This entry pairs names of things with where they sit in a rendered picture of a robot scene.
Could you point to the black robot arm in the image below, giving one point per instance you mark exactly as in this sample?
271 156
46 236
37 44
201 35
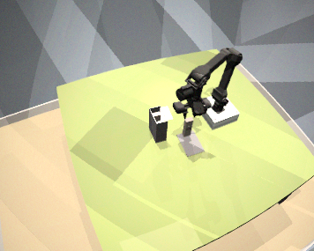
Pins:
202 73

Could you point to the grey open-top bin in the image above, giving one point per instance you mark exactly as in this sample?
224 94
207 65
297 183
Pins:
158 130

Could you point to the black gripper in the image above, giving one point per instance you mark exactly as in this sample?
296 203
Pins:
181 108

